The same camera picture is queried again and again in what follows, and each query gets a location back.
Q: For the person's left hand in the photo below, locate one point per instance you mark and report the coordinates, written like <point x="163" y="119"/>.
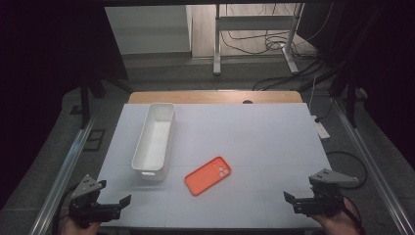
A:
<point x="73" y="229"/>

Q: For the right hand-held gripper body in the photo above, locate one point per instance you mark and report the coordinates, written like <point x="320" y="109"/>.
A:
<point x="326" y="196"/>

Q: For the white power strip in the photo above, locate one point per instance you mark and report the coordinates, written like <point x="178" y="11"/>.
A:
<point x="321" y="129"/>

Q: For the black floor plate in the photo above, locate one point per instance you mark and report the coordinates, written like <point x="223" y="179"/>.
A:
<point x="94" y="140"/>

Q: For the black metal stand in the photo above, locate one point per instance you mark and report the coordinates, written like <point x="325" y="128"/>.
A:
<point x="351" y="98"/>
<point x="84" y="98"/>

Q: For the wooden table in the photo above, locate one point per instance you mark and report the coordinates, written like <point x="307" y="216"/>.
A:
<point x="195" y="97"/>

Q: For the person's right hand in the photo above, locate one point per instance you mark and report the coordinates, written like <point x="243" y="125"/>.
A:
<point x="332" y="225"/>

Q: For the orange phone case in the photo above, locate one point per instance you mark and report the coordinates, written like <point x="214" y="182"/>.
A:
<point x="207" y="175"/>

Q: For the aluminium rail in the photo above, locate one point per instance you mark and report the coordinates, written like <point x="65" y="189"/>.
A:
<point x="62" y="179"/>
<point x="375" y="169"/>

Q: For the white metal desk frame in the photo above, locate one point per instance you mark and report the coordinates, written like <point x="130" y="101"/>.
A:
<point x="254" y="23"/>

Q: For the white cabinet panel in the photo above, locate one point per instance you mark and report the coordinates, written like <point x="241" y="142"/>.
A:
<point x="147" y="29"/>

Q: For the white plastic storage bin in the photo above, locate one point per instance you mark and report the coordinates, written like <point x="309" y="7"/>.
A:
<point x="153" y="147"/>

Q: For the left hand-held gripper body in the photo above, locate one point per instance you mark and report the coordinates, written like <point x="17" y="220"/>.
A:
<point x="85" y="187"/>

